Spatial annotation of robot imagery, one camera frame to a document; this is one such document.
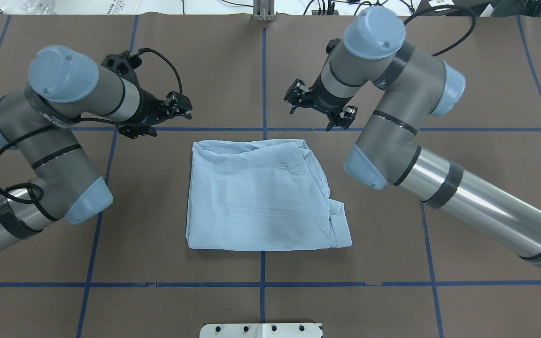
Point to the light blue button-up shirt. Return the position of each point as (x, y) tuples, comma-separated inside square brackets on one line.
[(261, 196)]

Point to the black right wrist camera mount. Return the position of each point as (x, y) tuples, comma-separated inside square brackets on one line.
[(331, 45)]

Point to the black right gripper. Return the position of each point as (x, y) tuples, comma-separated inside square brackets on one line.
[(323, 100)]

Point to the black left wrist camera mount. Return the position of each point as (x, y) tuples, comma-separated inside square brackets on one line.
[(124, 65)]

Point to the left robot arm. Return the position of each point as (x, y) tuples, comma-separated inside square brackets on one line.
[(45, 175)]

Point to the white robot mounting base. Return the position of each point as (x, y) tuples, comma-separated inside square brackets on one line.
[(262, 330)]

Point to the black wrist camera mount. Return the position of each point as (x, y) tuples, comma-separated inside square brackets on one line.
[(124, 65), (331, 45)]

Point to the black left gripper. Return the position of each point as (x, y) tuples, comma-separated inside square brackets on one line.
[(148, 106)]

